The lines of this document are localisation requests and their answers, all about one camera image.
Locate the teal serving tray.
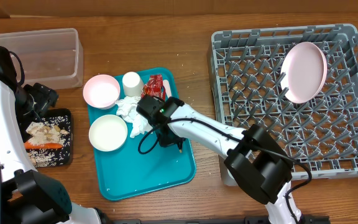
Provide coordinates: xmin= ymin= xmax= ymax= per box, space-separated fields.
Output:
xmin=85 ymin=67 xmax=197 ymax=202

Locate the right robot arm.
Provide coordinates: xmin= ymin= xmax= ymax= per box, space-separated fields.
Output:
xmin=137 ymin=96 xmax=303 ymax=223

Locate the white napkin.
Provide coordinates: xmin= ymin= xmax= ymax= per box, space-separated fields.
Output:
xmin=116 ymin=96 xmax=152 ymax=138

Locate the red snack wrapper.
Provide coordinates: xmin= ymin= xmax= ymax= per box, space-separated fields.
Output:
xmin=141 ymin=74 xmax=165 ymax=100

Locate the pink bowl with nuts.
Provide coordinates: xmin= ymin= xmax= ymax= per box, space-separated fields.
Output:
xmin=83 ymin=74 xmax=121 ymax=110

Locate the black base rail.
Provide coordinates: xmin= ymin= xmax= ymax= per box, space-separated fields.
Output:
xmin=110 ymin=215 xmax=331 ymax=224

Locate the white paper cup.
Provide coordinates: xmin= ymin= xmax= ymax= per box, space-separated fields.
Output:
xmin=122 ymin=72 xmax=144 ymax=96

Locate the black waste tray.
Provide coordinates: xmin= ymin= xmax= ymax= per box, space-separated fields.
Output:
xmin=23 ymin=108 xmax=74 ymax=168

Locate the orange carrot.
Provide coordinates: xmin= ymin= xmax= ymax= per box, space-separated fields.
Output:
xmin=24 ymin=142 xmax=63 ymax=149

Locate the white bowl with rice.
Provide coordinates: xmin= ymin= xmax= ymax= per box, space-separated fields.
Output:
xmin=88 ymin=114 xmax=128 ymax=152

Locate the clear plastic bin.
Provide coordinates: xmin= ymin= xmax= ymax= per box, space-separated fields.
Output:
xmin=0 ymin=28 xmax=84 ymax=90

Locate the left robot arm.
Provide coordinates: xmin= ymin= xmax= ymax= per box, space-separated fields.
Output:
xmin=0 ymin=46 xmax=110 ymax=223

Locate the pile of rice and nuts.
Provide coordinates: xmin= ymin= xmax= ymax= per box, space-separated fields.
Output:
xmin=25 ymin=115 xmax=71 ymax=166

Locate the white plastic fork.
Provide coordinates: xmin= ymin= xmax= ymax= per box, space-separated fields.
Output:
xmin=163 ymin=80 xmax=172 ymax=98

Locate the grey dishwasher rack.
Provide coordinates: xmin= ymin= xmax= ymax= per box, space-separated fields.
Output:
xmin=209 ymin=24 xmax=358 ymax=179

